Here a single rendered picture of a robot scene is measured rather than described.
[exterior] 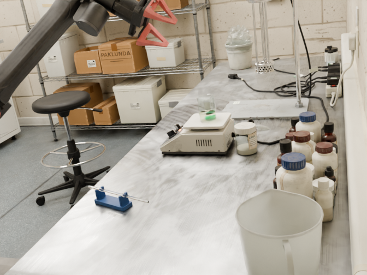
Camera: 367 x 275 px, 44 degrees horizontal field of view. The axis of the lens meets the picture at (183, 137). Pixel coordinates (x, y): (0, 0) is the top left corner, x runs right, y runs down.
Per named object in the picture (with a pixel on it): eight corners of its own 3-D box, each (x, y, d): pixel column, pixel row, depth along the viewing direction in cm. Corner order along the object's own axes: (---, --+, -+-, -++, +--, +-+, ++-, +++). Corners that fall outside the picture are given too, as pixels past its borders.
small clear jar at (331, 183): (320, 212, 93) (320, 190, 91) (307, 203, 97) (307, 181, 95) (339, 206, 94) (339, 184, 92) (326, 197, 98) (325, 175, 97)
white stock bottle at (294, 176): (321, 212, 93) (319, 155, 88) (297, 226, 89) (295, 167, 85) (294, 201, 98) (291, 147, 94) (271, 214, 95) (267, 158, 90)
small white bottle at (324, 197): (336, 218, 90) (336, 179, 87) (324, 224, 89) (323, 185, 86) (324, 211, 93) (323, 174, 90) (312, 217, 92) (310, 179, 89)
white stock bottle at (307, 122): (326, 156, 118) (325, 114, 114) (303, 161, 117) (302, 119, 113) (314, 148, 124) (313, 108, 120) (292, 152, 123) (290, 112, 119)
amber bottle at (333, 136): (318, 159, 117) (318, 124, 113) (325, 154, 119) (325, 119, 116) (333, 162, 114) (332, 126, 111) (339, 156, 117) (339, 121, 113)
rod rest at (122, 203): (94, 203, 110) (91, 190, 109) (104, 197, 113) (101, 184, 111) (123, 211, 104) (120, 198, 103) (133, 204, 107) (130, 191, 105)
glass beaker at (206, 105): (196, 120, 133) (193, 94, 130) (212, 117, 134) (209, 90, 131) (204, 126, 127) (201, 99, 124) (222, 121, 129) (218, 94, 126)
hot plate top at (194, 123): (182, 129, 128) (181, 126, 128) (194, 115, 139) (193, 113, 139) (223, 129, 124) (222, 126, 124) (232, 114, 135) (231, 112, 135)
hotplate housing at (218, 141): (160, 155, 133) (156, 130, 130) (175, 139, 145) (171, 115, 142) (234, 156, 126) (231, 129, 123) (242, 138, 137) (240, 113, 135)
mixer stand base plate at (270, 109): (217, 120, 157) (217, 117, 156) (229, 103, 174) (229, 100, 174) (306, 118, 147) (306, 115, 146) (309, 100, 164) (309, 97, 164)
